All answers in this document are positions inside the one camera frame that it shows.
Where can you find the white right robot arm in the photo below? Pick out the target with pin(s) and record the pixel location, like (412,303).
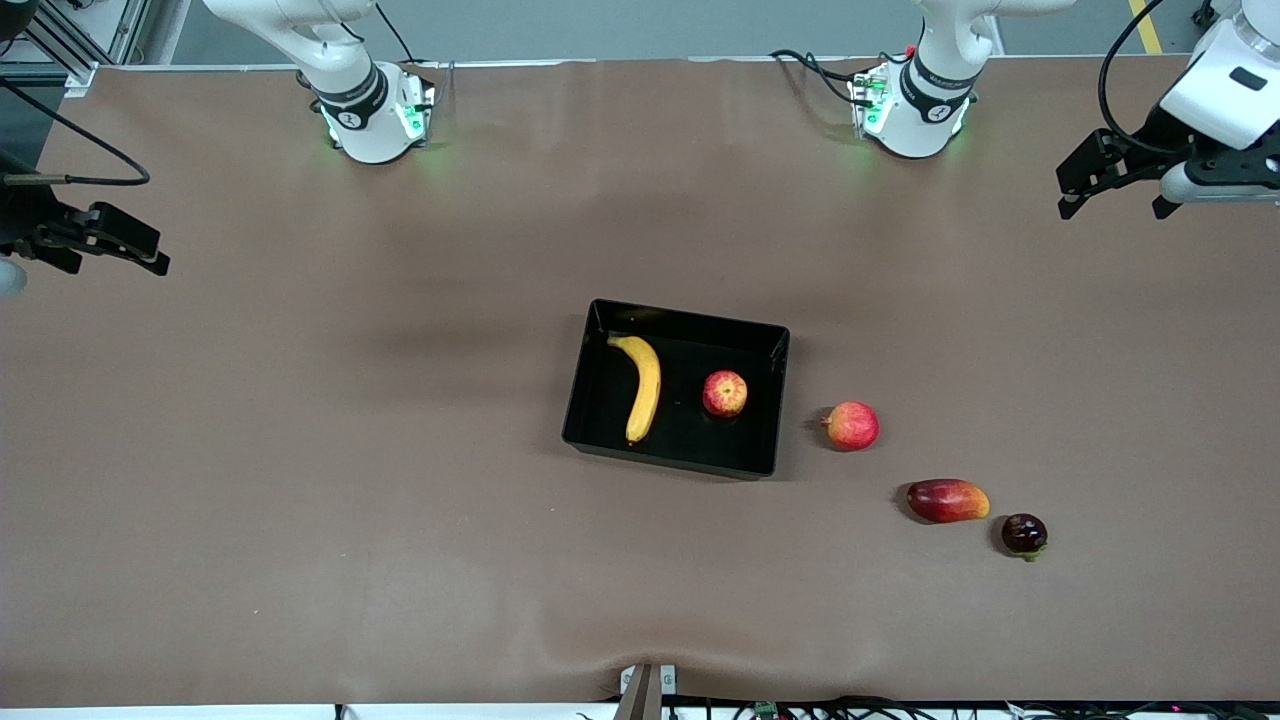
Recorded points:
(365,125)

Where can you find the aluminium frame profile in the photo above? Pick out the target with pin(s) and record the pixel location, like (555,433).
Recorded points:
(60,45)

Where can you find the black plastic box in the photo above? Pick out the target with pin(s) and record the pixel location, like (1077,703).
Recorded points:
(690,440)

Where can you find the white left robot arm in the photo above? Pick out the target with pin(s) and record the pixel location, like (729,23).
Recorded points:
(930,110)

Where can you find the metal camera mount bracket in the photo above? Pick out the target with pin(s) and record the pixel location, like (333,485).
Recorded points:
(640,690)

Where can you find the red pomegranate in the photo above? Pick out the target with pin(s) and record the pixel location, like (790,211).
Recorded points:
(851,426)

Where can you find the red yellow apple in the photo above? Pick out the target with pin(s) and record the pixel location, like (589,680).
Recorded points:
(724,393)

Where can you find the brown table cover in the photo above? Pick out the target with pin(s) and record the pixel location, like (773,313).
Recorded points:
(640,250)

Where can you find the red mango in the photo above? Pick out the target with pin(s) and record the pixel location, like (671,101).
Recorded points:
(947,501)

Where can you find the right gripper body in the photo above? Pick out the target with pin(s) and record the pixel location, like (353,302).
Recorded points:
(22,212)

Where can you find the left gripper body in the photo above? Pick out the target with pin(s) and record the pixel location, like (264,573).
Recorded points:
(1157,131)

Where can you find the yellow banana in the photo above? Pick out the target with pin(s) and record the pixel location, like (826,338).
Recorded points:
(648,385)

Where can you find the dark purple mangosteen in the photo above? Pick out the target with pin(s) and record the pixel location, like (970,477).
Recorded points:
(1024,534)

